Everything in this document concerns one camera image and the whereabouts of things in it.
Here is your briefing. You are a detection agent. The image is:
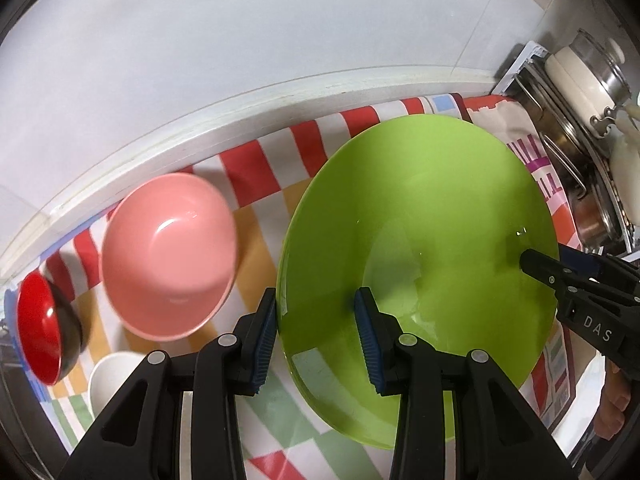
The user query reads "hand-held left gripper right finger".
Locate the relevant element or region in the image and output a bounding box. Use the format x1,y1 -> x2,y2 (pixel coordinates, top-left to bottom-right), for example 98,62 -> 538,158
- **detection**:
352,286 -> 576,480

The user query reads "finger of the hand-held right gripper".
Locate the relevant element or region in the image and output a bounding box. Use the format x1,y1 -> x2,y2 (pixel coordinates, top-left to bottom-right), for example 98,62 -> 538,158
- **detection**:
559,242 -> 640,282
519,248 -> 592,312

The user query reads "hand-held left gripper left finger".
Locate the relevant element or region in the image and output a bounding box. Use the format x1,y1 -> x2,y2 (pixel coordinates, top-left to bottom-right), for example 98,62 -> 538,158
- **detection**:
55,287 -> 278,480

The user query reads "pink bowl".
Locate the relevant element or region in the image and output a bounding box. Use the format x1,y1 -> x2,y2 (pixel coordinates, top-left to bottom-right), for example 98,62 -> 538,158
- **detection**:
98,172 -> 239,342

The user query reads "green plate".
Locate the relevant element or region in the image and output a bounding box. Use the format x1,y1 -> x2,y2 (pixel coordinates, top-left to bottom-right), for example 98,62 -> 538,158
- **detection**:
276,114 -> 561,450

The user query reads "red and black bowl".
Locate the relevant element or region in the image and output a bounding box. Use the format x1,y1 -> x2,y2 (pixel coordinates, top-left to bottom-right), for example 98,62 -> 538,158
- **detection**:
16,270 -> 84,387

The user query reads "person's right hand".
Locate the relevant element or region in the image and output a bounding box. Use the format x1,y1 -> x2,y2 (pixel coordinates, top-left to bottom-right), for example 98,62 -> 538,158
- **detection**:
592,359 -> 634,444

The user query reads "copper coloured pot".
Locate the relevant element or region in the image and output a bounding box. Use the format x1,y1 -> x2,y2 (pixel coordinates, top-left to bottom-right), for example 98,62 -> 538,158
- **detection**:
570,180 -> 624,249

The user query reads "dark steel pot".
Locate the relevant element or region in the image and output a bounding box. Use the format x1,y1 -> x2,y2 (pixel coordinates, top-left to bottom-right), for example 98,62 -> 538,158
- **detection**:
535,105 -> 601,202

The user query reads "red pink patterned cloth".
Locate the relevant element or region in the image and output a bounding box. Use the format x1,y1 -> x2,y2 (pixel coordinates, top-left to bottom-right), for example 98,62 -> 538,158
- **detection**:
460,92 -> 584,434

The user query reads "cream teapot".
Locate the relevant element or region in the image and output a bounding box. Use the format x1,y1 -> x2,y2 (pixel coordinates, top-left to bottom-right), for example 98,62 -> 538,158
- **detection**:
607,105 -> 640,197

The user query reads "white cup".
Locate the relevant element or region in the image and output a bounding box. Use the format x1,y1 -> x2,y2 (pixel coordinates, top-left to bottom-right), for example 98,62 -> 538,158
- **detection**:
87,351 -> 151,419

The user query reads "colourful striped table cloth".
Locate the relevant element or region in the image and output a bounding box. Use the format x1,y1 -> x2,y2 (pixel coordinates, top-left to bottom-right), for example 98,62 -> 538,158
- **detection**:
12,92 -> 471,480

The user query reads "cream pot with lid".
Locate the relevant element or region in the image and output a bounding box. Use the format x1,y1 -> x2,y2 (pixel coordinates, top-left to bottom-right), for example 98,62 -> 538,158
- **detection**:
544,45 -> 634,139

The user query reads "metal pot rack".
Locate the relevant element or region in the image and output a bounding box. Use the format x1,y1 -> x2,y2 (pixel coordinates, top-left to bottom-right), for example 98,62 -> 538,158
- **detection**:
492,42 -> 640,257

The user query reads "white plastic rack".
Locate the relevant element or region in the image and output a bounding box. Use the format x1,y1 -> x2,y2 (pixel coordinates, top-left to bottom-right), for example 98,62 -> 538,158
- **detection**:
495,42 -> 544,94

